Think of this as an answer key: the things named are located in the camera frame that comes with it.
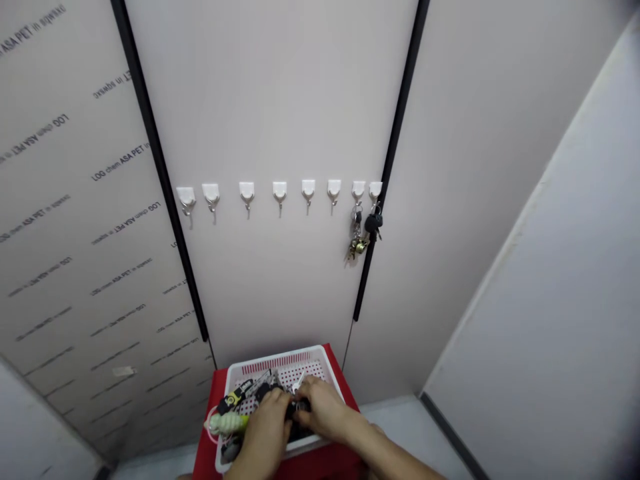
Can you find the row of white wall hooks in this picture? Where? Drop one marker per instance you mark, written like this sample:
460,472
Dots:
247,189

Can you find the white perforated plastic basket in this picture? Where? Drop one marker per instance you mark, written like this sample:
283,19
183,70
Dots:
280,357

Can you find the person's right fingers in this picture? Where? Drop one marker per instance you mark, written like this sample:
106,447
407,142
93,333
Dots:
312,390

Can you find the black car key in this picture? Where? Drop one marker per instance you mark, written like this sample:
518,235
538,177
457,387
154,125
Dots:
372,222

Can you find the person's right hand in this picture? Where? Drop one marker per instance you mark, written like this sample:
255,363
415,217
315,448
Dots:
332,415

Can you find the red plastic stool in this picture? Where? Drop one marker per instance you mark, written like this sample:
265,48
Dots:
205,460

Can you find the small piece of clear tape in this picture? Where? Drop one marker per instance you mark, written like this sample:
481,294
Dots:
124,371

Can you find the person's left hand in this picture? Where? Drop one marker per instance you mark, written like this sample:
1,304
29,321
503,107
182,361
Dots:
267,425

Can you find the key bunch with brass padlock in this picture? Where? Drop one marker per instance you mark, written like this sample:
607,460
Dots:
358,245

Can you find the person's left fingers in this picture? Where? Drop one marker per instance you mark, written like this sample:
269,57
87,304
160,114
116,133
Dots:
279,397

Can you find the black vertical strip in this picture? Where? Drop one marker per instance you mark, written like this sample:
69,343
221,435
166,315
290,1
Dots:
201,320
356,310

